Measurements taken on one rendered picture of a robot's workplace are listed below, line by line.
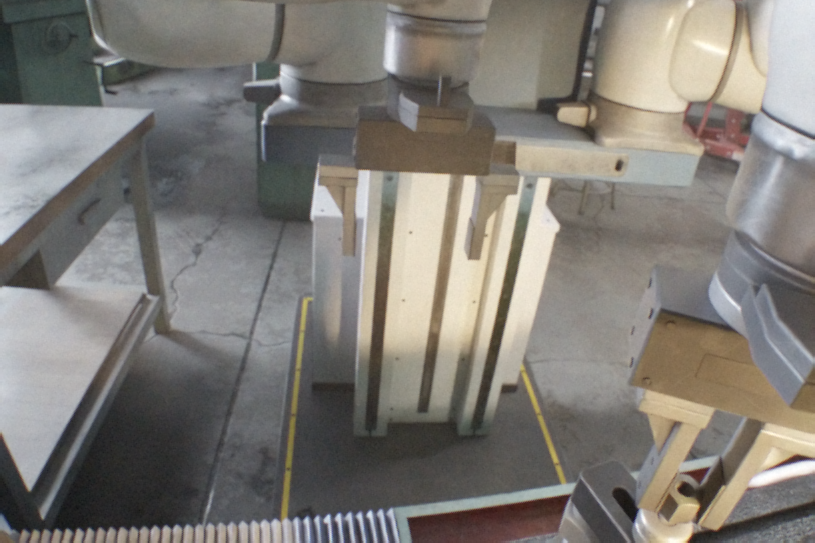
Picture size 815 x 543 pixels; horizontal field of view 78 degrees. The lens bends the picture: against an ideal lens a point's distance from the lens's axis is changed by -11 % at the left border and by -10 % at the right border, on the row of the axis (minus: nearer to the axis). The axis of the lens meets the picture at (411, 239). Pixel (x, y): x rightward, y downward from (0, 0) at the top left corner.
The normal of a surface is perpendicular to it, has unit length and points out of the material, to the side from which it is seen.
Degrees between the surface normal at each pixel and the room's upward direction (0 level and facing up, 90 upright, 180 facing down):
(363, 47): 92
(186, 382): 0
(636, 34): 88
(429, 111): 90
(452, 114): 90
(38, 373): 0
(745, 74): 100
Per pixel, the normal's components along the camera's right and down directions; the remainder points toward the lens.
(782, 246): -0.86, 0.18
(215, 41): 0.40, 0.82
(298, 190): 0.11, 0.49
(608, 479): 0.10, -0.87
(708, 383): -0.34, 0.43
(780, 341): -0.99, -0.06
